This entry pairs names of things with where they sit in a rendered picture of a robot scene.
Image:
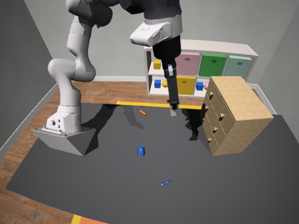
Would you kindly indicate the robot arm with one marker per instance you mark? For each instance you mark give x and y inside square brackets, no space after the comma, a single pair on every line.
[162,22]

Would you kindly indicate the light wooden chest of drawers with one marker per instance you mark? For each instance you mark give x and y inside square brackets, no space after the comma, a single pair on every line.
[250,114]

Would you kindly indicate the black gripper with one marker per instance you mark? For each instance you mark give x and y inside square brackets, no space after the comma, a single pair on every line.
[167,51]

